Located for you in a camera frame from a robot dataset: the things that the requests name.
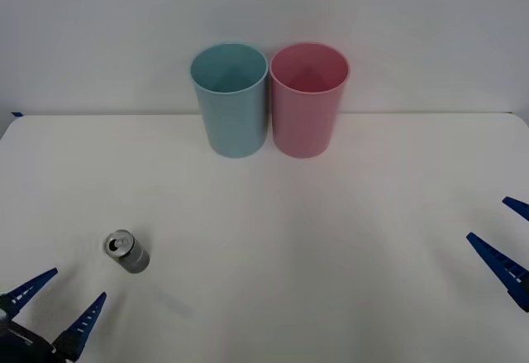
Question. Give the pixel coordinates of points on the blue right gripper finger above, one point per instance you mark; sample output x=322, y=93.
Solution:
x=506, y=266
x=520, y=206

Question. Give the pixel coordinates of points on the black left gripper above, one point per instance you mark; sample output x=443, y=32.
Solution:
x=20, y=344

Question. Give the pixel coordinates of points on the grey drink can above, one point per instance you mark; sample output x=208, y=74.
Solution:
x=132, y=255

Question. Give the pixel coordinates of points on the pink plastic bin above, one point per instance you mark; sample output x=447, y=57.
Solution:
x=303, y=125

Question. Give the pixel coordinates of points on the pale blue plastic bin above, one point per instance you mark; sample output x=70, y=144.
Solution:
x=233, y=123

